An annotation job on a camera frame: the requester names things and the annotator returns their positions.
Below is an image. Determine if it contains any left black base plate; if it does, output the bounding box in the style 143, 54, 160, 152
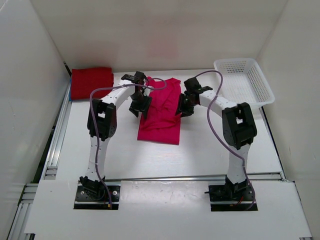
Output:
73, 185, 121, 210

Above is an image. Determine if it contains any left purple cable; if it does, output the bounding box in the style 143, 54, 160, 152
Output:
88, 77, 168, 207

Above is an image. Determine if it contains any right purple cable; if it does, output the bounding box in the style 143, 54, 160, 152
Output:
194, 70, 256, 209

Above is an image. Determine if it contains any white plastic basket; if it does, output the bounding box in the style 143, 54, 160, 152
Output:
213, 57, 275, 109

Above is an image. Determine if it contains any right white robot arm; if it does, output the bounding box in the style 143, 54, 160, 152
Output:
176, 77, 258, 201

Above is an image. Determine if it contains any purple cable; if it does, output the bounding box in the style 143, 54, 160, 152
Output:
194, 70, 256, 209
88, 77, 168, 207

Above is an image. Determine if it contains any blue t shirt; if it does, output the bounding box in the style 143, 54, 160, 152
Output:
68, 77, 72, 102

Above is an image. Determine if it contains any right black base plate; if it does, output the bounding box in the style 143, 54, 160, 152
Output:
205, 185, 258, 212

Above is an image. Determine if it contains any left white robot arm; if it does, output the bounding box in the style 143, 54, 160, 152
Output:
79, 71, 152, 204

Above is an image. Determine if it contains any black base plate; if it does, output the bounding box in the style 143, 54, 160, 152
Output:
205, 185, 258, 212
73, 185, 121, 210

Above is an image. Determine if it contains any dark red t shirt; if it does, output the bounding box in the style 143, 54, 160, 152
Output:
71, 67, 114, 101

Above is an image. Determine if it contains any pink t shirt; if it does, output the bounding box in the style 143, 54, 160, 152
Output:
137, 77, 182, 145

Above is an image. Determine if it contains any aluminium frame rail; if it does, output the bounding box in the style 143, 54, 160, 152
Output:
7, 73, 288, 240

